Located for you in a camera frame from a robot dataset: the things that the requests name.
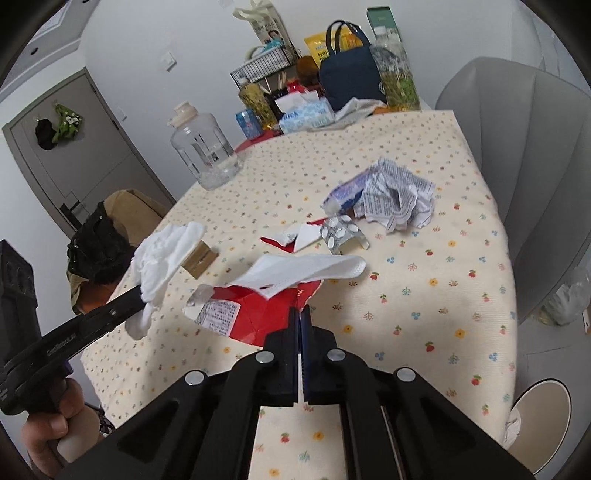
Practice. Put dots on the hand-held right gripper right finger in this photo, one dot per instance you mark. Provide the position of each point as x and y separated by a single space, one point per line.
383 415

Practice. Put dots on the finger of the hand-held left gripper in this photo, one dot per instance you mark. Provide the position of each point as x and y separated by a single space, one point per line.
120 304

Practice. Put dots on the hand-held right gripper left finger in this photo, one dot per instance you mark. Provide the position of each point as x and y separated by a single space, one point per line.
221 415

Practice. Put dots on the white tissue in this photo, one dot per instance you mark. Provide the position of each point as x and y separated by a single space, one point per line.
161 258

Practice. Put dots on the torn red paper package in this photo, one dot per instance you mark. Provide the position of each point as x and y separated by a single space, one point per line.
258 318

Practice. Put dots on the white trash bin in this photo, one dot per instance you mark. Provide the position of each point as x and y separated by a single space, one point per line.
538 424

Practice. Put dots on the printed paper leaflet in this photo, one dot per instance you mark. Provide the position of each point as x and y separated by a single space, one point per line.
397 194

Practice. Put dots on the blue and white plastic packet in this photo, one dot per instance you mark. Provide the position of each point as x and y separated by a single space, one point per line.
344 194

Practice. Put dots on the person's left hand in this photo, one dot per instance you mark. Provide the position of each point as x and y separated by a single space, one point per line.
39 438

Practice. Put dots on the black cloth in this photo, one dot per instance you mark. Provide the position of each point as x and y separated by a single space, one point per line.
99 249

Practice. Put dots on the small brown cardboard box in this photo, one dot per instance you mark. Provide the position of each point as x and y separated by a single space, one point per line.
201 261

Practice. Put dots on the grey door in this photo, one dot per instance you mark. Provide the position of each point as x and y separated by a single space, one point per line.
92 175

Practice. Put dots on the floral cream tablecloth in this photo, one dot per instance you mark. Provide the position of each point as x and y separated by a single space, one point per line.
415 286

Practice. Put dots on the flat white napkin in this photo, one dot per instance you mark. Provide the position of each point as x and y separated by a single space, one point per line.
304 270

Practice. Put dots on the clear plastic water jug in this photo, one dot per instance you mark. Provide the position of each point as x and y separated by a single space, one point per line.
203 147

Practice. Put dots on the black hanging pouch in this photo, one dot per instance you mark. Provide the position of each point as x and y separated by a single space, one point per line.
45 134

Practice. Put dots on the silver pill blister pack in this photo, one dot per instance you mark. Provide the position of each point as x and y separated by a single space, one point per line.
339 233

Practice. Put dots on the green hanging plush toy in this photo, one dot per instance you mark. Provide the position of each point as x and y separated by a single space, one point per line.
68 122

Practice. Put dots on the red and white paper scrap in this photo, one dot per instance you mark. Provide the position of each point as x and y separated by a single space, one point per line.
302 237

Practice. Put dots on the red table mat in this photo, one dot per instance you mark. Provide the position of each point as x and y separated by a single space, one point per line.
251 141

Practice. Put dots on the clear plastic bag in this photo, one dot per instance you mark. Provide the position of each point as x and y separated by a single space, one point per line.
563 300

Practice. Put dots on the blue drink can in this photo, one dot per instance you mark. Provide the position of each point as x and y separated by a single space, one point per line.
248 124

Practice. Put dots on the yellow tea bottle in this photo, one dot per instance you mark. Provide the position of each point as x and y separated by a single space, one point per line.
256 104

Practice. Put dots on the blue tissue pack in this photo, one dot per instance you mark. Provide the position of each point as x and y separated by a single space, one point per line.
304 115

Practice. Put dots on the red round pot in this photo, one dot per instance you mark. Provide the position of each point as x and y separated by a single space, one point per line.
296 87

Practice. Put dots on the grey upholstered chair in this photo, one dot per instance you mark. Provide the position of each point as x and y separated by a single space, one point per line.
521 161

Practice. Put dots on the crumpled white cloth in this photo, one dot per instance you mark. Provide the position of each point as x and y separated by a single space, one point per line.
358 110

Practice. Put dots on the white printed paper bag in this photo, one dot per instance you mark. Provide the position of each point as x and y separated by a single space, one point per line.
268 27

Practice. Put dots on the yellow snack bag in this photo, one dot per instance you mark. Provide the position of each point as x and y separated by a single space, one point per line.
316 48

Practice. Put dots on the navy lunch bag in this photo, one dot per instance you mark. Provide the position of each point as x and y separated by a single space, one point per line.
351 74

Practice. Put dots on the clear bottle with flower label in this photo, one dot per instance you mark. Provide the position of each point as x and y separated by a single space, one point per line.
395 74

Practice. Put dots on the tall green box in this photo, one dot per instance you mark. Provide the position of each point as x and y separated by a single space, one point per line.
383 18

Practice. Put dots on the white wall switch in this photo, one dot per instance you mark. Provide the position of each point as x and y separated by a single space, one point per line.
169 61

